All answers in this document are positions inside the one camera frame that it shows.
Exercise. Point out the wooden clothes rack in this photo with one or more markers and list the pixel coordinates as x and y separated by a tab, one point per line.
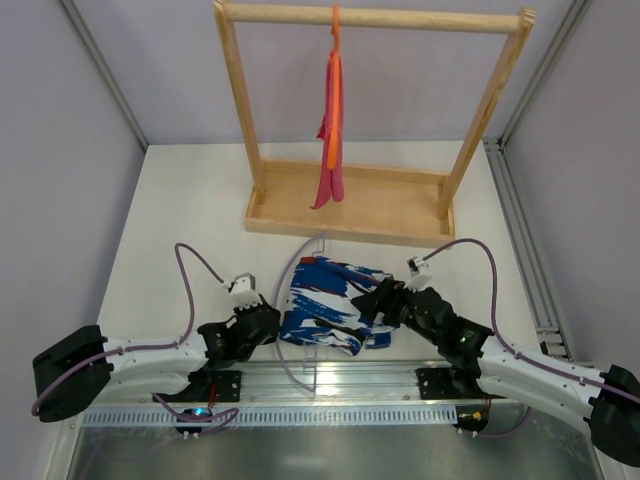
382	204

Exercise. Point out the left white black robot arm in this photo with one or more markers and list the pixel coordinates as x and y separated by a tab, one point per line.
86	366

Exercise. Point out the pink garment on hanger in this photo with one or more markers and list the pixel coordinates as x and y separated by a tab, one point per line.
331	183

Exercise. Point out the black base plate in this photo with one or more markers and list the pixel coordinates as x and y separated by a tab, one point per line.
448	383
225	385

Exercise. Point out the black connector board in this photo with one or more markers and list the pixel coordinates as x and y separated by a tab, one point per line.
191	420
472	423

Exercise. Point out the right black connector board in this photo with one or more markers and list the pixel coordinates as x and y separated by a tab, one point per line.
472	423

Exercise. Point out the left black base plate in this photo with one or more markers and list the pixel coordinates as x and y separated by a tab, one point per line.
225	385

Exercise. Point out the blue white patterned trousers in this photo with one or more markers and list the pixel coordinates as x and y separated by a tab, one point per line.
319	309

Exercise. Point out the slotted grey cable duct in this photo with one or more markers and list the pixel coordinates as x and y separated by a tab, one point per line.
273	416

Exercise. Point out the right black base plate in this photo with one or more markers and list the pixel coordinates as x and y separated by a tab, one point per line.
448	383

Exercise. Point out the orange plastic hanger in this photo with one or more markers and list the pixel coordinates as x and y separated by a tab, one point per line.
334	83

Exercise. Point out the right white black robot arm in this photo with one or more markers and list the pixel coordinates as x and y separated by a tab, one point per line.
604	405

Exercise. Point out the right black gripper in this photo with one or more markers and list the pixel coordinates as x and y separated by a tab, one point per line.
382	300

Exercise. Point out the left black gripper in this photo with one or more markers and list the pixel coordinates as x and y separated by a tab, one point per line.
267	320

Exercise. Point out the right aluminium side rail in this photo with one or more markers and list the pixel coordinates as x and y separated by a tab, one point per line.
544	308

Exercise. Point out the left black connector board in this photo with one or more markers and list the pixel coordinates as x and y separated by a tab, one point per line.
191	420

